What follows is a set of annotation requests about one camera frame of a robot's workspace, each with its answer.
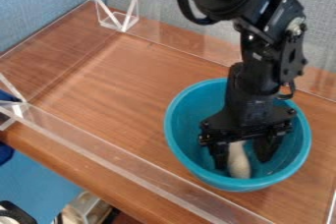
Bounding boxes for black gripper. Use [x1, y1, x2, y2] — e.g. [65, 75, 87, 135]
[198, 63, 295, 169]

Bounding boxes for white toy mushroom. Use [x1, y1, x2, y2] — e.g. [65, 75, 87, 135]
[226, 140, 250, 179]

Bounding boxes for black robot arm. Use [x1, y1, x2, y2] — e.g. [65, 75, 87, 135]
[177, 0, 306, 169]

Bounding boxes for blue plastic bowl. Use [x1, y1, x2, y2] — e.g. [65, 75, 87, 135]
[163, 78, 311, 193]

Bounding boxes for clear acrylic front barrier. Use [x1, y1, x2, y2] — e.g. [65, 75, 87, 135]
[5, 103, 273, 224]

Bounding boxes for clear acrylic barrier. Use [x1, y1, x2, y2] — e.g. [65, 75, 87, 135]
[5, 103, 273, 224]
[126, 17, 336, 102]

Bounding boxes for clear acrylic back barrier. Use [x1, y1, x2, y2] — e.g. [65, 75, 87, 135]
[126, 17, 336, 102]

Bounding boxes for grey clutter below table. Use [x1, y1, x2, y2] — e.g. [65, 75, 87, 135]
[50, 192, 118, 224]

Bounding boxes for blue cloth object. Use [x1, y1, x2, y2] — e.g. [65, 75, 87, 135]
[0, 89, 21, 166]

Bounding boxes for black white device below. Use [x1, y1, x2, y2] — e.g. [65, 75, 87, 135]
[0, 200, 38, 224]

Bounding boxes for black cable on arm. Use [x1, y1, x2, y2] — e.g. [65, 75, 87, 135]
[274, 80, 295, 101]

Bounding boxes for clear acrylic corner bracket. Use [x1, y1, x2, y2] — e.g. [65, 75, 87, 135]
[93, 0, 138, 32]

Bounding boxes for clear acrylic left bracket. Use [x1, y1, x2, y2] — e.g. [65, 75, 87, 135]
[0, 73, 26, 130]

